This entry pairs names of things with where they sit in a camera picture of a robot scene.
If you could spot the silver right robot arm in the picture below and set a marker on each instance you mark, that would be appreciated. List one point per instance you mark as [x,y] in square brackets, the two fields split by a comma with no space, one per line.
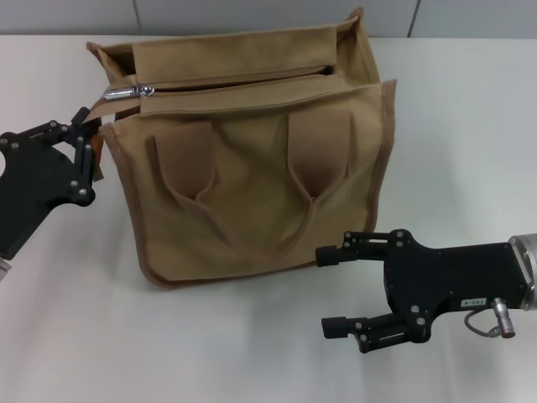
[526,268]

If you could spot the silver metal zipper pull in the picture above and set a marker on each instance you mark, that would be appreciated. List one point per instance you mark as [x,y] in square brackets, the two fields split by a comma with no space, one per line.
[126,92]

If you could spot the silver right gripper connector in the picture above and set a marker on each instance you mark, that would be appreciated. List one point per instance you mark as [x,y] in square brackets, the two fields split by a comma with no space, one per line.
[502,317]

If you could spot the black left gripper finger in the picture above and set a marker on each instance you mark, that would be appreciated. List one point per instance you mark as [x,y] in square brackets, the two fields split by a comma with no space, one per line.
[50,133]
[86,168]

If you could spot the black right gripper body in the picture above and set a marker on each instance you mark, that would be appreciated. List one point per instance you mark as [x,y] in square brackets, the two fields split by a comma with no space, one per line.
[449,279]

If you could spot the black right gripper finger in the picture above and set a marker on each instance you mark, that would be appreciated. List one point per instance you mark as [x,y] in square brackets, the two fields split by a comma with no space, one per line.
[371,333]
[363,247]

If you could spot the khaki canvas food bag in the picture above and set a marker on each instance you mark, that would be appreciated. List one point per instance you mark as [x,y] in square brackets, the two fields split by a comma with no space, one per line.
[260,180]

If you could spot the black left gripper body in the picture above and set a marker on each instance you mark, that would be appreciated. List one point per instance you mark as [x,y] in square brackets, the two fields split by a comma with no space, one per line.
[29,189]

